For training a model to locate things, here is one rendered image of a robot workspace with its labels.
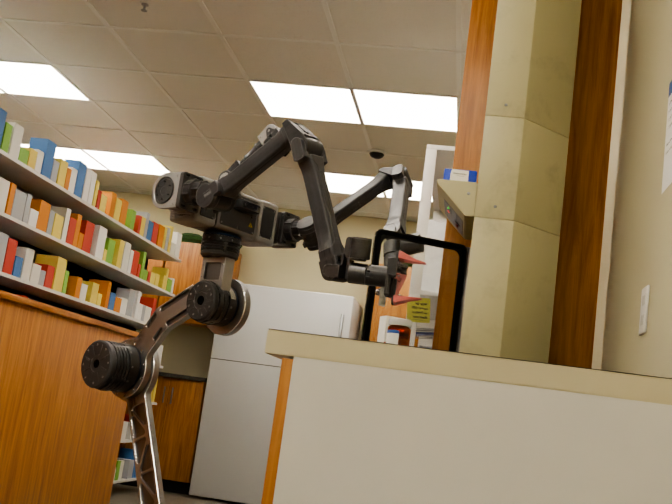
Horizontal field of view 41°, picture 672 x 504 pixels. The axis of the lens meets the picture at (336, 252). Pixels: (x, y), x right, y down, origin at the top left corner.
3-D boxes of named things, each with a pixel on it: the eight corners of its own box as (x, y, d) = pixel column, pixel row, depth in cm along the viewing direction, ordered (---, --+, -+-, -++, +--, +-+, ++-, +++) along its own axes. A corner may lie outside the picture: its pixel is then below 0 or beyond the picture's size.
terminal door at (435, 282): (453, 373, 274) (468, 245, 281) (358, 358, 266) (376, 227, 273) (452, 373, 274) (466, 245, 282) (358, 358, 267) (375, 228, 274)
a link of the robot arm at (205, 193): (313, 116, 266) (291, 108, 258) (329, 153, 261) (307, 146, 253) (215, 196, 288) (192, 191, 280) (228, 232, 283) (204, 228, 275)
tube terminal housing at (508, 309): (539, 401, 270) (562, 156, 284) (549, 397, 239) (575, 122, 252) (455, 390, 274) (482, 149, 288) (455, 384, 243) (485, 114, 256)
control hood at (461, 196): (472, 240, 282) (475, 209, 284) (474, 216, 251) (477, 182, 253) (435, 236, 284) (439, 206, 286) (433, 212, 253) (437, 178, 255)
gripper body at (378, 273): (395, 257, 240) (368, 254, 241) (390, 294, 238) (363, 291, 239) (397, 261, 246) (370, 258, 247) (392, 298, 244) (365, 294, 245)
